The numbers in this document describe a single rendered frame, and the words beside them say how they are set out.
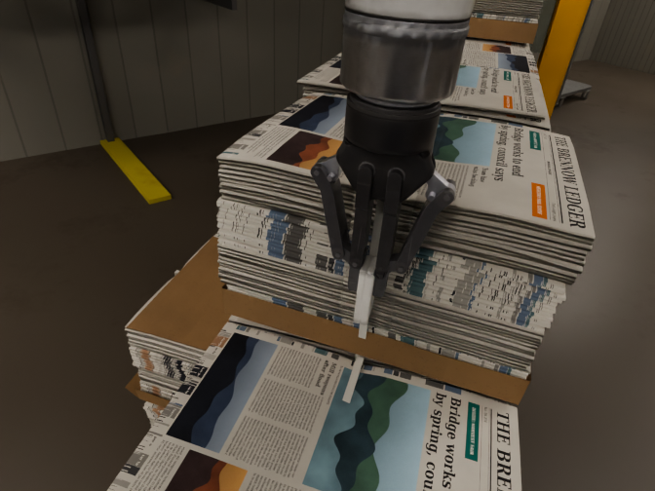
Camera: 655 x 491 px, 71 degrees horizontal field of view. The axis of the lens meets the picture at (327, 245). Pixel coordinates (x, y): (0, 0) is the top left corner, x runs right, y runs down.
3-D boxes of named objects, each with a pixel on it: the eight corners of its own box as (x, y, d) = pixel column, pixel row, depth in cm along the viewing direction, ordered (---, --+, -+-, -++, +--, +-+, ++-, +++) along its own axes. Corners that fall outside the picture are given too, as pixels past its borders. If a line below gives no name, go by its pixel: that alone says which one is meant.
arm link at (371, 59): (360, -1, 38) (353, 74, 41) (327, 13, 30) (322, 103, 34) (474, 12, 36) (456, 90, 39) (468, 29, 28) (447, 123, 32)
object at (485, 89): (296, 86, 72) (296, 78, 71) (347, 51, 95) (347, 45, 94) (543, 124, 64) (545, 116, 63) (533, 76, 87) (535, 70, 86)
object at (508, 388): (382, 363, 55) (387, 338, 53) (424, 242, 78) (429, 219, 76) (520, 407, 51) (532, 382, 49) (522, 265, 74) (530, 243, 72)
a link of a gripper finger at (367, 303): (373, 255, 47) (380, 257, 47) (366, 306, 51) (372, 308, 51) (366, 272, 45) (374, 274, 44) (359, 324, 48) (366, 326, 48)
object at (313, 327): (222, 312, 61) (220, 287, 59) (304, 212, 83) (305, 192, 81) (335, 348, 57) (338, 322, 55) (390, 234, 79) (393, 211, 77)
